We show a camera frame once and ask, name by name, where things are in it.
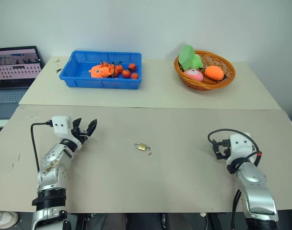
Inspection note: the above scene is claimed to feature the blue plastic bin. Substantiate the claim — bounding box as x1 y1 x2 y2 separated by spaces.
58 50 142 90

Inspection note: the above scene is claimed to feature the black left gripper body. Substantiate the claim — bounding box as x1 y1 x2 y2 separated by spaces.
71 126 91 145

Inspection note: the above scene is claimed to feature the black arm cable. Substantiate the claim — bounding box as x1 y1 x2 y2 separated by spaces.
207 128 263 175
30 121 53 173

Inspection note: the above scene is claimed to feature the white sneaker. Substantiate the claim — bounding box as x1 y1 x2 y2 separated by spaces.
0 210 19 230

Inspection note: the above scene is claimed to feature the orange plush fruit toy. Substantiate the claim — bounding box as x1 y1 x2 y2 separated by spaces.
204 66 225 81

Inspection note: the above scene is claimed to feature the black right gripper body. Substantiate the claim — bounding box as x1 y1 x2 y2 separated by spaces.
217 138 232 159

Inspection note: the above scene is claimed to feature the orange fish plush toy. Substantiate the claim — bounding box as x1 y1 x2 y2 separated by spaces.
89 65 112 79

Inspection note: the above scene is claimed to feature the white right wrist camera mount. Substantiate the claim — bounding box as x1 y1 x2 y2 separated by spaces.
225 133 257 166

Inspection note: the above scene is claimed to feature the black table frame leg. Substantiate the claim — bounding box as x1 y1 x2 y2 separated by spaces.
75 212 93 230

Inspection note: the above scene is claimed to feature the orange wicker basket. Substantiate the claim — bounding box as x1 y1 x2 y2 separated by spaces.
174 50 236 91

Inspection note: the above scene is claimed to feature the pink round plush toy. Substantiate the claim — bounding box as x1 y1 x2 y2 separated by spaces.
183 69 204 82

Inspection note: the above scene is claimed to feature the small brass padlock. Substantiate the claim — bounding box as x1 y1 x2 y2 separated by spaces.
134 142 149 152

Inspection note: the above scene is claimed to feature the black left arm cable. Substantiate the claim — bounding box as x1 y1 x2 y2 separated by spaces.
30 121 53 173

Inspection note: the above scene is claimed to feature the open laptop computer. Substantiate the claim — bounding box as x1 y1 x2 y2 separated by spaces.
0 46 45 105

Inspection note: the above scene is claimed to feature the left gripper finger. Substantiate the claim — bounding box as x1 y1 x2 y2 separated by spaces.
85 118 98 138
72 117 82 132

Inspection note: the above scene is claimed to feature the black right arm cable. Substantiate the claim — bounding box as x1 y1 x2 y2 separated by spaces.
207 128 263 175

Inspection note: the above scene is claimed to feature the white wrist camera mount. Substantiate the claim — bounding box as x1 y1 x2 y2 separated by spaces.
225 133 257 166
51 116 83 150

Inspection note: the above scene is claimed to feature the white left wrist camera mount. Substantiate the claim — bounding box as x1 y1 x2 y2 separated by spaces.
51 116 83 150

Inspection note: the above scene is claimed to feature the green foam toy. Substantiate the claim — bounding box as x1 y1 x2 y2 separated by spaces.
178 44 204 71

